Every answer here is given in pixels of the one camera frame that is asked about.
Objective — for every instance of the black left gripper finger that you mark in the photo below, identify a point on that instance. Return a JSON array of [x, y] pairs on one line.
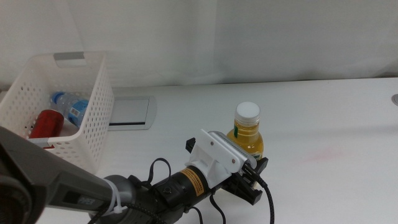
[[261, 166]]

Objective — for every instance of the yellow tea bottle white cap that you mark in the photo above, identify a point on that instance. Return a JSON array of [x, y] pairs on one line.
[[247, 137]]

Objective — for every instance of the clear blue-label water bottle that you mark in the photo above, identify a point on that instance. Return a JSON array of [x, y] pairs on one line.
[[76, 107]]

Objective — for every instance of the red cola can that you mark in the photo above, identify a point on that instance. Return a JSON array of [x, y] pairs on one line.
[[46, 124]]

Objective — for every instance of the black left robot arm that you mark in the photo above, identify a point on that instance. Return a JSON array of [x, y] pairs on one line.
[[46, 174]]

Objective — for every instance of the white backdrop curtain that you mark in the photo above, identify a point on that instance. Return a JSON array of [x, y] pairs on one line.
[[248, 37]]

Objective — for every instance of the white zip tie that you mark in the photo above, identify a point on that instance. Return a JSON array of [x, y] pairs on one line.
[[116, 199]]

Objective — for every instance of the round silver table grommet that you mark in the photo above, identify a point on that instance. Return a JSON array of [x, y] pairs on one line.
[[395, 100]]

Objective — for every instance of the white perforated plastic basket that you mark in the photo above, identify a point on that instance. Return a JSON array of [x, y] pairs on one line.
[[96, 124]]

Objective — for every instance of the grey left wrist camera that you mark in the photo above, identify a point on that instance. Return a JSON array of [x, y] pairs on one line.
[[236, 149]]

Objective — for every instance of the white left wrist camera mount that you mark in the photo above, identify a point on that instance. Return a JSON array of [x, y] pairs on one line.
[[211, 161]]

